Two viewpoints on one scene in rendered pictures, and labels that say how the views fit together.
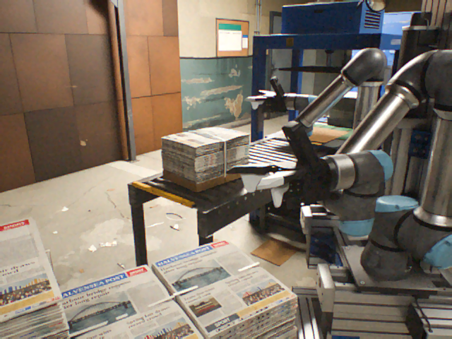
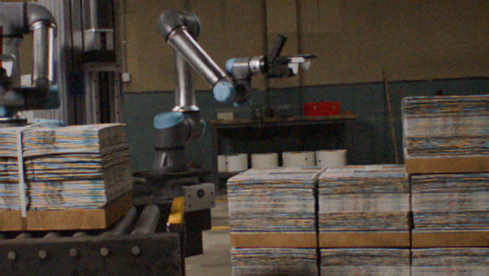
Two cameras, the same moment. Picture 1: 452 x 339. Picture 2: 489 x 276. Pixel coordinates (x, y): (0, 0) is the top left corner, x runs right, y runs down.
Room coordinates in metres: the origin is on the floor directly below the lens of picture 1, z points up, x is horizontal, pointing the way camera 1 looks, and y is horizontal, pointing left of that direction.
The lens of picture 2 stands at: (2.57, 1.60, 1.06)
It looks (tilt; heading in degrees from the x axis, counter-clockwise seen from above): 3 degrees down; 226
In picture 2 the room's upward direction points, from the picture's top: 2 degrees counter-clockwise
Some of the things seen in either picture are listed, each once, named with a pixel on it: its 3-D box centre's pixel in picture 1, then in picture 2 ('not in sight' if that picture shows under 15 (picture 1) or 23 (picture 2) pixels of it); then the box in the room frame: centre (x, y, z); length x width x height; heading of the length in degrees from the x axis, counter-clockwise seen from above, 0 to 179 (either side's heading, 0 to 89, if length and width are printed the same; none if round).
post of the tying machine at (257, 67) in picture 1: (256, 135); not in sight; (2.90, -0.26, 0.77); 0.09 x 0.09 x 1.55; 50
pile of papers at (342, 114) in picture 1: (351, 109); not in sight; (3.29, -1.15, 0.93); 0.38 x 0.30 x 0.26; 140
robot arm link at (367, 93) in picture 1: (364, 113); (9, 79); (1.57, -0.61, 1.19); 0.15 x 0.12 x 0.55; 149
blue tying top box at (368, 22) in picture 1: (332, 20); not in sight; (2.85, -0.78, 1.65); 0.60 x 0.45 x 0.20; 50
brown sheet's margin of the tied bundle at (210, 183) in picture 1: (191, 176); (88, 209); (1.75, 0.18, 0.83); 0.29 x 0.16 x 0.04; 44
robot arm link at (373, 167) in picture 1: (363, 169); (241, 68); (0.75, -0.30, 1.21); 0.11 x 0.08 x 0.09; 111
